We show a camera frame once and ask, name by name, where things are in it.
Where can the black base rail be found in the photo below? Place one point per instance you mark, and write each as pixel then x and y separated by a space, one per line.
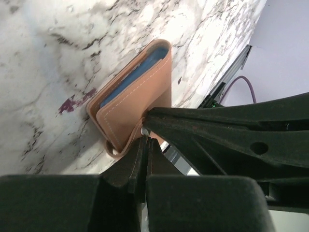
pixel 211 100

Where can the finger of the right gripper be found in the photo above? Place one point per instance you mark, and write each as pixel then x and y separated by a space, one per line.
pixel 288 195
pixel 267 141

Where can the aluminium frame rail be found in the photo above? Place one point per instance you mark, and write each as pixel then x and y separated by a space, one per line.
pixel 231 70

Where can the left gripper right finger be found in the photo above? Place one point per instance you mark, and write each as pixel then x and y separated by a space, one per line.
pixel 208 203

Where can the tan leather card holder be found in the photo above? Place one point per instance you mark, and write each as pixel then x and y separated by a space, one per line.
pixel 119 108

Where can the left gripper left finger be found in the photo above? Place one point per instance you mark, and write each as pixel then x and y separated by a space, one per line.
pixel 106 202

